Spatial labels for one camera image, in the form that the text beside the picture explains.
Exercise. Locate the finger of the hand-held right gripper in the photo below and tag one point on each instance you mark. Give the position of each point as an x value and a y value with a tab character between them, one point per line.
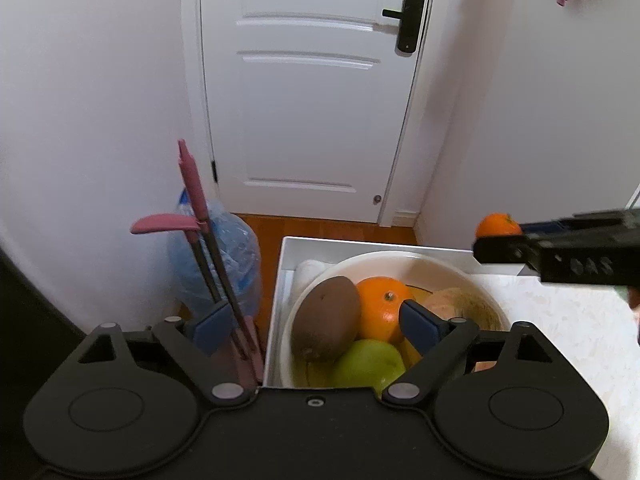
505	250
575	222

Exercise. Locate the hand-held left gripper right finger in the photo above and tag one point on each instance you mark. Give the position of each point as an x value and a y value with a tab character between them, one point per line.
420	331

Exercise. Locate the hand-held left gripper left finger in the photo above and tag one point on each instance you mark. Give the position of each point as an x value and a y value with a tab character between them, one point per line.
212	329

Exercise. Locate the small mandarin with stem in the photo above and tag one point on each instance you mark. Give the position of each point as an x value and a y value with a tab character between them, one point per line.
492	226

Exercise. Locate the large orange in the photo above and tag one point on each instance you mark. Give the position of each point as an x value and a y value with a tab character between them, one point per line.
377	305

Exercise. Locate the big yellow-red apple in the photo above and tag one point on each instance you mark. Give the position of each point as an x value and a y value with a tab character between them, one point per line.
470	302

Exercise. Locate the green apple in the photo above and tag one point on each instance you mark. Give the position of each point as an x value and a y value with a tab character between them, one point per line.
365	367

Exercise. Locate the brown kiwi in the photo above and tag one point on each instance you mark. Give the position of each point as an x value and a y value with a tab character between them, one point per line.
325	322

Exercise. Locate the cream oval bowl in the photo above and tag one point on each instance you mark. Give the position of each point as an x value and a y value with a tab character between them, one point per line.
345	266

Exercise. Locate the blue water jug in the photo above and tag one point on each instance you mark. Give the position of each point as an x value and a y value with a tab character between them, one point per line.
240	255

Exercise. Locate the floral tablecloth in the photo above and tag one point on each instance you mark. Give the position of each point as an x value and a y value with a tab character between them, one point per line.
575	345

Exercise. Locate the white towel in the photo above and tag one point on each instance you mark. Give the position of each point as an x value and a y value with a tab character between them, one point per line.
307	272

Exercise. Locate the pink broom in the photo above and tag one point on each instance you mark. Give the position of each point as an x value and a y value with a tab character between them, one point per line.
192	180

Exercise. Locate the black door hinge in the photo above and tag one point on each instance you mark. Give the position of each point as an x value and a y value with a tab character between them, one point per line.
216	170

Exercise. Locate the dark furniture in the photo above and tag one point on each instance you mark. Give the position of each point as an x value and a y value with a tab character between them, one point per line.
30	360

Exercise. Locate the white panelled door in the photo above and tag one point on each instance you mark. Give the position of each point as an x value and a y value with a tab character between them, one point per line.
300	125

